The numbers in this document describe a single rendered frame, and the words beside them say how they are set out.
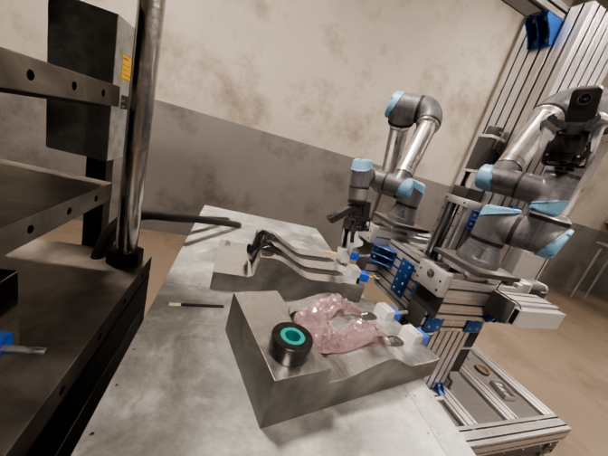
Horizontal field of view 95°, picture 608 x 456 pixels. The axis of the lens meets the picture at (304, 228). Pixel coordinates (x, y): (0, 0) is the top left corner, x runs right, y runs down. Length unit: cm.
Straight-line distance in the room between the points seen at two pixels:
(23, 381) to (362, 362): 61
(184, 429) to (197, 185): 278
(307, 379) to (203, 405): 19
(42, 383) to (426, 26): 402
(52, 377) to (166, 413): 22
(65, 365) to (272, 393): 39
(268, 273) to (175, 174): 242
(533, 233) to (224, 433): 106
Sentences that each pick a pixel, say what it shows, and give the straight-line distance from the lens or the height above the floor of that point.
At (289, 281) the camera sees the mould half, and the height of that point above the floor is 86.
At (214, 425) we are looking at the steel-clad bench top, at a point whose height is 80.
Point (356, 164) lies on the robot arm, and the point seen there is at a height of 127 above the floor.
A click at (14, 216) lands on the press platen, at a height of 104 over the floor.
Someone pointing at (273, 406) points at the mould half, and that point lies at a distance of 57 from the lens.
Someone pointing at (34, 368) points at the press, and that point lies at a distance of 73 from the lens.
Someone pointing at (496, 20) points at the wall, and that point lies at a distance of 468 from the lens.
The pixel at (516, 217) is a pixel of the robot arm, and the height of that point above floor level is 124.
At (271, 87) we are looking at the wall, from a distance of 320.
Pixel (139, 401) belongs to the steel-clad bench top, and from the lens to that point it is 63.
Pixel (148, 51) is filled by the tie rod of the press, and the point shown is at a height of 139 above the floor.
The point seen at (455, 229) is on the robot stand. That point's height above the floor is 111.
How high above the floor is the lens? 128
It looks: 16 degrees down
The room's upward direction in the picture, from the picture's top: 16 degrees clockwise
